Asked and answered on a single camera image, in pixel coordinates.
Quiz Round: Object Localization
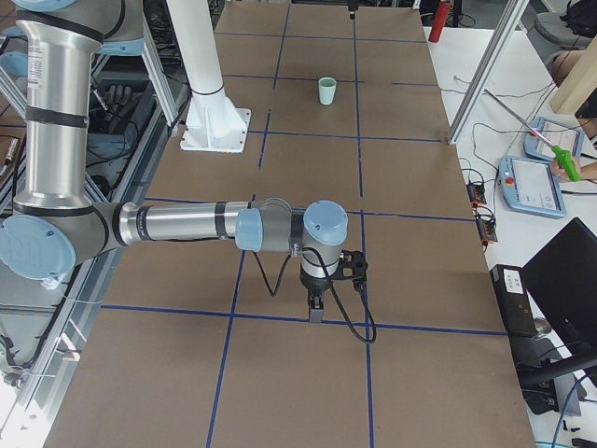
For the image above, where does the far blue teach pendant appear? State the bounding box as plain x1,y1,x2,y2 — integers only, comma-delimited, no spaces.
523,117,585,161

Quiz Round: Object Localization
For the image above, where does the green paper cup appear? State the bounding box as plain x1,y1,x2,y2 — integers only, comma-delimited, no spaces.
318,87,337,105
318,77,337,91

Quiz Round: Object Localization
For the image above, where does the black camera cable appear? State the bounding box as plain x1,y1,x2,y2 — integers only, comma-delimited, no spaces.
252,245,377,345

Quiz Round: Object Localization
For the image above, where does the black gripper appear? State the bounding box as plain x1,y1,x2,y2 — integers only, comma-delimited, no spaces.
299,269,333,323
347,0,358,20

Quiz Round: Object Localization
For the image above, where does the black monitor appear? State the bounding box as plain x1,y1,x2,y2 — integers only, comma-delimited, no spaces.
521,217,596,354

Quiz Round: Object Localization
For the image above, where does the green handled grabber stick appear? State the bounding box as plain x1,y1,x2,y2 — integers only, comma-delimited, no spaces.
483,89,575,176

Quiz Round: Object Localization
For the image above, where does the brown paper table cover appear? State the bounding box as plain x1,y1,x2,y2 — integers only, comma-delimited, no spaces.
47,1,534,447

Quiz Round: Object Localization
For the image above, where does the blue teach pendant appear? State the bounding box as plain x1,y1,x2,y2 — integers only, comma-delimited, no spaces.
498,155,567,218
523,117,585,161

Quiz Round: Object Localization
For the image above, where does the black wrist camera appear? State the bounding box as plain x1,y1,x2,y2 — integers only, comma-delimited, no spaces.
334,250,368,282

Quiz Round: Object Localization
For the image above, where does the person's hand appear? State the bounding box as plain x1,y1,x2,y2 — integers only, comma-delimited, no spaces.
551,157,583,182

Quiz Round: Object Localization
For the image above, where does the aluminium frame post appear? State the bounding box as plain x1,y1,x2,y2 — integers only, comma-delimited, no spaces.
447,0,529,145

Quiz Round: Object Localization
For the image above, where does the near blue teach pendant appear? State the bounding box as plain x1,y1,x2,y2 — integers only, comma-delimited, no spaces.
498,155,567,218

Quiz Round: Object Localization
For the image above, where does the black computer box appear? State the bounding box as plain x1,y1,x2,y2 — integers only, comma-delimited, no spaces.
490,264,537,338

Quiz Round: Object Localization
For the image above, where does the white camera pole base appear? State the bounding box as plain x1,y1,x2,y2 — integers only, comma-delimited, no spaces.
167,0,251,153

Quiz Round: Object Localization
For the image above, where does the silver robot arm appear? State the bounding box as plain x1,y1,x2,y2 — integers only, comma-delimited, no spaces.
1,1,348,322

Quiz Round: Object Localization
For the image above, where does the red bottle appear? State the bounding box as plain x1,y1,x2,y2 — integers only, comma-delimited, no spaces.
428,0,451,43

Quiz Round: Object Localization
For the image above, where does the wooden board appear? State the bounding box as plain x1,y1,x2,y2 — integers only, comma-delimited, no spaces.
549,49,596,115

